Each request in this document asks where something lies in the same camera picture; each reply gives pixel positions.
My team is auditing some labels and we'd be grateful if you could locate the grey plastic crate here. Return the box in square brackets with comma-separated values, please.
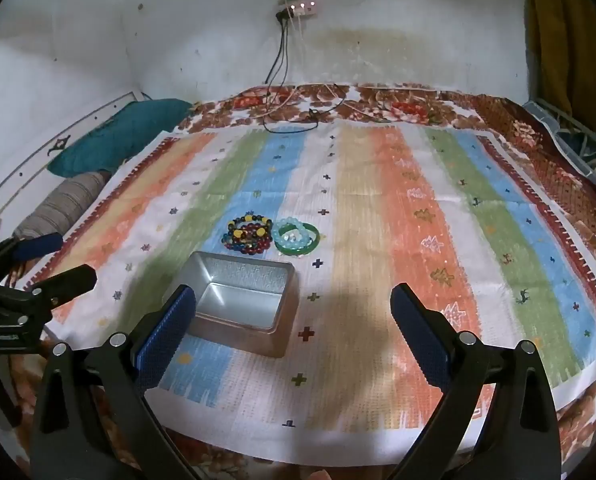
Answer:
[523, 100, 596, 191]

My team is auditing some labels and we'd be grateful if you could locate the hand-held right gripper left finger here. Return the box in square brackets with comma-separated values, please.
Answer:
[30, 284, 199, 480]

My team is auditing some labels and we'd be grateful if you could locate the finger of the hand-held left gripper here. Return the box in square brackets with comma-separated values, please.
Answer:
[0, 265, 98, 328]
[0, 232, 63, 287]

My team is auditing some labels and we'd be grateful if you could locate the white cable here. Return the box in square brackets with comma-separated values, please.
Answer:
[255, 12, 343, 123]

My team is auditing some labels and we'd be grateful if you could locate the black cable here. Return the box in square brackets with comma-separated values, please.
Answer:
[248, 10, 351, 135]

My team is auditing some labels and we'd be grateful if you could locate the red bead bracelet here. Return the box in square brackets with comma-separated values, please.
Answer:
[235, 227, 273, 256]

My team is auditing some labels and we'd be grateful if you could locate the multicoloured bead bracelet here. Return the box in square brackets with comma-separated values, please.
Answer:
[222, 212, 273, 253]

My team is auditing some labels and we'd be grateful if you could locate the white power strip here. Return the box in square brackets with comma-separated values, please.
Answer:
[280, 1, 320, 17]

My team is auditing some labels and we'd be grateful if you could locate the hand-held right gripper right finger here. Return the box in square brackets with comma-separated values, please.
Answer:
[389, 282, 564, 480]

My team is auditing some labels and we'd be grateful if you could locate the light blue bead bracelet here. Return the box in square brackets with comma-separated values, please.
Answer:
[270, 219, 311, 245]

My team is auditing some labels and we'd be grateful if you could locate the silver metal tin box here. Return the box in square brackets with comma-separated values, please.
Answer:
[163, 251, 299, 359]

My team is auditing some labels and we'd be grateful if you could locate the yellow hanging cloth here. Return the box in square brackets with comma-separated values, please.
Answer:
[525, 0, 596, 131]

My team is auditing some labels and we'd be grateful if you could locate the green jade bangle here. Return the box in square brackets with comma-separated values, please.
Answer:
[274, 225, 321, 256]

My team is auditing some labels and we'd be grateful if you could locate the grey striped pillow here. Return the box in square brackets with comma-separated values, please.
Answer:
[12, 172, 111, 248]

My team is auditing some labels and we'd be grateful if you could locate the striped pastel cloth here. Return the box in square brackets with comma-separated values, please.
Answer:
[42, 122, 596, 441]

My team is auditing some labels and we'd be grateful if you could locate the brown floral blanket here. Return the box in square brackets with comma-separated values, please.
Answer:
[0, 82, 596, 480]

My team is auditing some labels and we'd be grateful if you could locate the teal cloth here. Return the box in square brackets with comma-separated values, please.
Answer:
[48, 99, 195, 178]

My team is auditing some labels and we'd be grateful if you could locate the white bed headboard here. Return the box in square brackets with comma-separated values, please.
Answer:
[0, 91, 144, 208]

